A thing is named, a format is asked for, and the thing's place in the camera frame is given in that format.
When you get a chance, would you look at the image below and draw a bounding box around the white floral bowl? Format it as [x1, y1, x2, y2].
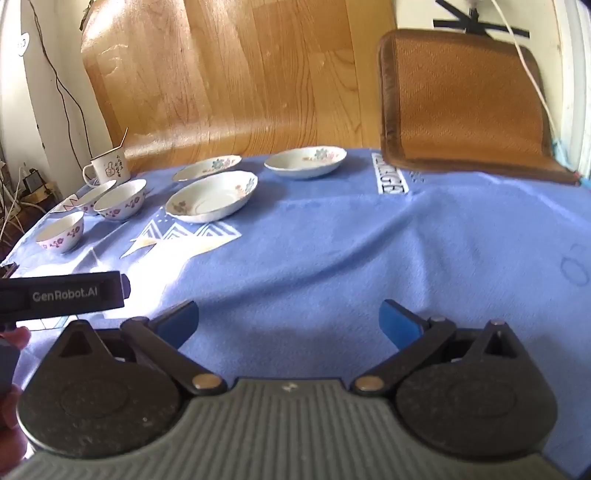
[93, 179, 147, 221]
[36, 211, 85, 254]
[65, 180, 117, 217]

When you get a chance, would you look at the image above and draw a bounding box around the white framed frosted window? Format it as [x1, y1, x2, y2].
[551, 0, 591, 178]

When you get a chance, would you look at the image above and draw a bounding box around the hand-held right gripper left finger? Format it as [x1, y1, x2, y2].
[58, 300, 228, 398]

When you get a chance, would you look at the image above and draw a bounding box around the black tape cross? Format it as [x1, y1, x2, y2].
[433, 0, 530, 40]

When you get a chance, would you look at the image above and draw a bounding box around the person's left hand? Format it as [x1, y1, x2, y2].
[0, 327, 32, 469]

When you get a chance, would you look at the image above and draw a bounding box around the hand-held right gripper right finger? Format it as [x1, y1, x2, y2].
[352, 299, 525, 398]

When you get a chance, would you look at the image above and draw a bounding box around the light blue cloth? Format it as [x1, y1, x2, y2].
[551, 138, 574, 172]

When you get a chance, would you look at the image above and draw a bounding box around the thin black wall cable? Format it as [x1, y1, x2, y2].
[28, 0, 93, 158]

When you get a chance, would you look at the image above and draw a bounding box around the white charging cable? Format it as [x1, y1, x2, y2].
[489, 0, 561, 139]

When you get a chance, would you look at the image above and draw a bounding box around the white scalloped floral plate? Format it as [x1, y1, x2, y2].
[165, 170, 258, 223]

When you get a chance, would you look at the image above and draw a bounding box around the blue printed cloth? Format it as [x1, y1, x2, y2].
[0, 147, 591, 462]

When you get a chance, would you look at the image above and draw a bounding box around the brown woven mat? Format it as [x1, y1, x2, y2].
[378, 28, 580, 186]

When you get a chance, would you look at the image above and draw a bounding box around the white cable bundle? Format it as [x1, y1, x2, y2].
[0, 161, 61, 243]

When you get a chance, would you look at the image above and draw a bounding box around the wood-pattern wall sheet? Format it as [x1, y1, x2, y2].
[81, 0, 398, 174]

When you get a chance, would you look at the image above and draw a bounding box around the white enamel mug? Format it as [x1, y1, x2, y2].
[83, 148, 131, 186]

